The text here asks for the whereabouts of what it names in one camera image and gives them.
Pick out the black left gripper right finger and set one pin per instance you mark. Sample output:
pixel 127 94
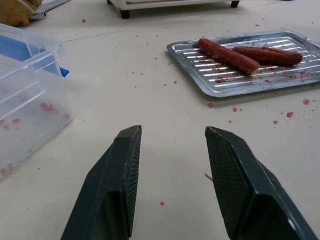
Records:
pixel 250 195

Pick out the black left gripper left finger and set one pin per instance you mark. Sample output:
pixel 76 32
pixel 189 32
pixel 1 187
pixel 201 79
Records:
pixel 105 190

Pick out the clear plastic storage box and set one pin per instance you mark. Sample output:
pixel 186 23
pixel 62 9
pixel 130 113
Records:
pixel 27 100

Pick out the silver ribbed baking tray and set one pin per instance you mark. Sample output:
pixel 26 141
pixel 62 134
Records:
pixel 252 67

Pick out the long red sausage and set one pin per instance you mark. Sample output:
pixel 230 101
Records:
pixel 227 55

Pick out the blue plastic lid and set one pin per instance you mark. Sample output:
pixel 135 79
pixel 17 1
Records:
pixel 30 53

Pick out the silver metal tongs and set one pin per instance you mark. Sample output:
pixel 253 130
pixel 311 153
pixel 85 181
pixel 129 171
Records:
pixel 47 8

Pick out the white toaster oven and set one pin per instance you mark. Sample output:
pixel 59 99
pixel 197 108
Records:
pixel 175 5

